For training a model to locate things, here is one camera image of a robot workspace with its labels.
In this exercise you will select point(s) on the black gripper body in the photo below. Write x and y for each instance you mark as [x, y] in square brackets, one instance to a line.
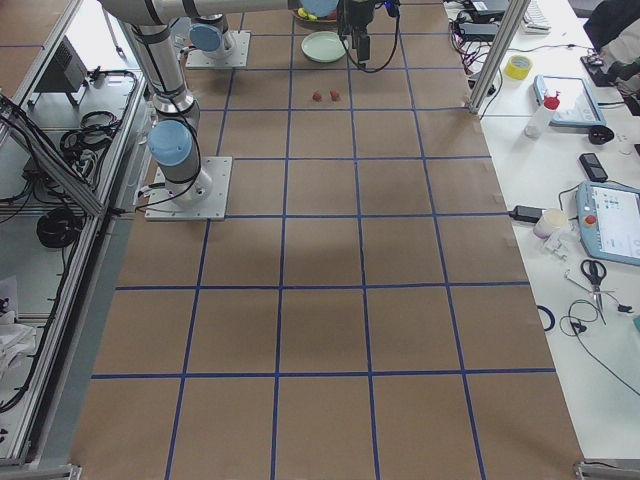
[356, 16]

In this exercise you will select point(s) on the yellow tape roll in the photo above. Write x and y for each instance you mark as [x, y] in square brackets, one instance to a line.
[518, 67]

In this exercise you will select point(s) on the white cup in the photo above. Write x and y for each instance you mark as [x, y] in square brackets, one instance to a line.
[550, 221]

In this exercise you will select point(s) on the near teach pendant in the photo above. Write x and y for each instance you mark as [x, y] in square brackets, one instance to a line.
[608, 221]

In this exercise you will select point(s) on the black power adapter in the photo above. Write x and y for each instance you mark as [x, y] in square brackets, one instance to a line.
[526, 214]

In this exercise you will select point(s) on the brown wicker basket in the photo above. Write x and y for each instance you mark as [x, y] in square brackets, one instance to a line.
[300, 13]

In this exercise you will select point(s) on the black phone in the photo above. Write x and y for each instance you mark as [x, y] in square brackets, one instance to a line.
[593, 167]

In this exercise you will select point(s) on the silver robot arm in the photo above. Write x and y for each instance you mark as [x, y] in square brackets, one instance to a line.
[210, 34]
[173, 141]

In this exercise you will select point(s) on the grey control box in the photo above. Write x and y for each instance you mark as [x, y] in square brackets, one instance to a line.
[65, 74]

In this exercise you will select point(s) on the blue tape roll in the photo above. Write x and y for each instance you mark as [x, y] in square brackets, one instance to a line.
[551, 319]

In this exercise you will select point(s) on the light green plate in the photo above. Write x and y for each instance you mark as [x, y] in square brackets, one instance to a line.
[323, 47]

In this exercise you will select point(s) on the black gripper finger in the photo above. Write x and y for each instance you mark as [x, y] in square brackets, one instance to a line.
[354, 37]
[363, 47]

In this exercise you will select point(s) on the teach pendant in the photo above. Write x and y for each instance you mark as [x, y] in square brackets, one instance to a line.
[578, 107]
[608, 221]

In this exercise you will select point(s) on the far teach pendant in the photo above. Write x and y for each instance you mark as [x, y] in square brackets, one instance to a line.
[578, 107]

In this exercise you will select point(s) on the aluminium frame post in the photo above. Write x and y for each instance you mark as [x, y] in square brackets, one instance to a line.
[508, 27]

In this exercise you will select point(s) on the white bottle red cap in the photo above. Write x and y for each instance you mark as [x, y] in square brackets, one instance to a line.
[542, 117]

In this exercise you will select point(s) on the black handled scissors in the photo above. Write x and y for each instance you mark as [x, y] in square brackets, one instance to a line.
[595, 272]

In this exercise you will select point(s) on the black power brick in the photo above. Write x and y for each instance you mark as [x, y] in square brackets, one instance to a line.
[474, 32]

